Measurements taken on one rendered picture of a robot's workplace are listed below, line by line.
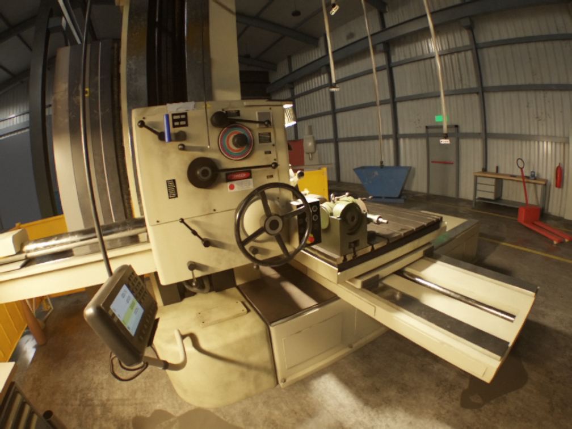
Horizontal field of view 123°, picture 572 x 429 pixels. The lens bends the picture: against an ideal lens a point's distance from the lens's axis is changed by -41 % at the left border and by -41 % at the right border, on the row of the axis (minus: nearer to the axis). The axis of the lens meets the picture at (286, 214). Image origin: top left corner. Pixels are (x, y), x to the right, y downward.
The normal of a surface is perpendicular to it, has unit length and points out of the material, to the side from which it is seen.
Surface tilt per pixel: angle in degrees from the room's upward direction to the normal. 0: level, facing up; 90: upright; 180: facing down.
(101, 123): 90
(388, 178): 90
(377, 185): 90
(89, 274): 90
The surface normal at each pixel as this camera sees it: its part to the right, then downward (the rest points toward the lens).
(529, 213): -0.14, 0.25
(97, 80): 0.48, 0.17
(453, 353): -0.87, 0.19
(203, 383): 0.16, 0.22
